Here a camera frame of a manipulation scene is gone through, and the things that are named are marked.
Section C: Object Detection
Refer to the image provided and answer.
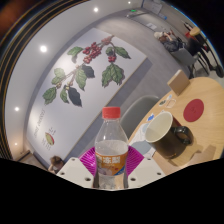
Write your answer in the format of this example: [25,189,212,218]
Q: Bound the white notice board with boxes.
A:
[141,0,169,16]

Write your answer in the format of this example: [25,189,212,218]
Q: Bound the dark green mug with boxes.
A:
[144,110,194,160]

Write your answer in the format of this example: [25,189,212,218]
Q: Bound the grey upholstered chair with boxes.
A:
[173,48,201,79]
[119,94,161,141]

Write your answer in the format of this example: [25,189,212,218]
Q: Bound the small round wooden table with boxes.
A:
[188,26,224,78]

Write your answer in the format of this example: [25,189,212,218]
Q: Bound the small brown cardboard box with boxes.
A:
[166,69,192,97]

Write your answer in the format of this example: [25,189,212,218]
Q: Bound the flat round red coaster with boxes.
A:
[182,98,205,123]

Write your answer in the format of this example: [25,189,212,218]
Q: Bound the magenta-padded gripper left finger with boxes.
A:
[56,147,99,190]

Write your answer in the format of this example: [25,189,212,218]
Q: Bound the round ceiling spotlights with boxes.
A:
[12,5,101,148]

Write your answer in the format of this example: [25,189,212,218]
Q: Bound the large coffee-branch wall mural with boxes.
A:
[25,27,148,164]

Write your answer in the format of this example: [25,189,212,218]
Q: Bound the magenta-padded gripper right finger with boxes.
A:
[125,145,167,190]

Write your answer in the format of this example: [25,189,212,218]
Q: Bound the clear red-capped drink bottle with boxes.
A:
[94,106,130,190]

